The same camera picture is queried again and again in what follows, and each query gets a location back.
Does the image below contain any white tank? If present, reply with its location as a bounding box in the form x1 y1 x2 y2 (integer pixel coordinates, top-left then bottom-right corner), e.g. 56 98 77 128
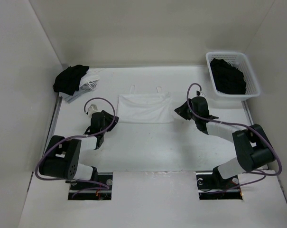
117 85 174 124
79 75 100 90

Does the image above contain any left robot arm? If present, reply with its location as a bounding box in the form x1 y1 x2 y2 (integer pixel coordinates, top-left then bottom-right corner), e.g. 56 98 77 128
35 110 119 190

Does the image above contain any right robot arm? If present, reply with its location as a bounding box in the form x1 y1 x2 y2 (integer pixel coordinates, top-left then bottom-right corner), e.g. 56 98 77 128
174 96 276 190

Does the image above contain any folded grey tank top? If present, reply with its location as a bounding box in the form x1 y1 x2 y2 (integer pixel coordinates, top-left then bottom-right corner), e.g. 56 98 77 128
59 85 91 104

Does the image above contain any black tank top in basket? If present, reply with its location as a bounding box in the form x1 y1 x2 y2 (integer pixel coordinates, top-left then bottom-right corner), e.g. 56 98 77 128
210 58 246 95

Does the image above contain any folded white tank top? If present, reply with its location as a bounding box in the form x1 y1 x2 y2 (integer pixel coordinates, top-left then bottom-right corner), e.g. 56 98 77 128
79 75 100 90

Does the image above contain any folded black tank top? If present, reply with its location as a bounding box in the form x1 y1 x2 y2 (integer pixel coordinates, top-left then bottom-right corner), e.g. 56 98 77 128
53 65 89 95

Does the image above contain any white plastic basket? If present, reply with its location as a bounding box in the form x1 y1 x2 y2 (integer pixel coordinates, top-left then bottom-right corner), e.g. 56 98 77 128
205 51 260 102

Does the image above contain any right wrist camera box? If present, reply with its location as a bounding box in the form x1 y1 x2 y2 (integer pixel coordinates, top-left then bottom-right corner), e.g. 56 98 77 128
196 90 205 97

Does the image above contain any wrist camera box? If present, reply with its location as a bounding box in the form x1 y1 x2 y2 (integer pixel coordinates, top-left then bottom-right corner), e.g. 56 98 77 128
196 90 205 97
86 104 98 117

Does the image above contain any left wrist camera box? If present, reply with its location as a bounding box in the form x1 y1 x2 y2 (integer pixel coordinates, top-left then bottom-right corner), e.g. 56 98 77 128
86 104 98 117

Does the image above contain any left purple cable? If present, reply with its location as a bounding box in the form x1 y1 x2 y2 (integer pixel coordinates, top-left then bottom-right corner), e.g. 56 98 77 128
36 97 117 199

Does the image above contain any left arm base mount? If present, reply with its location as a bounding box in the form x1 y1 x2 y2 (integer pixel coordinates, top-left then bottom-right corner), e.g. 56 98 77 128
68 172 113 201

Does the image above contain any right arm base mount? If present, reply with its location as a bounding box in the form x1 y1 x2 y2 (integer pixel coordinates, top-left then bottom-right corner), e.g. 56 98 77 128
196 172 242 200

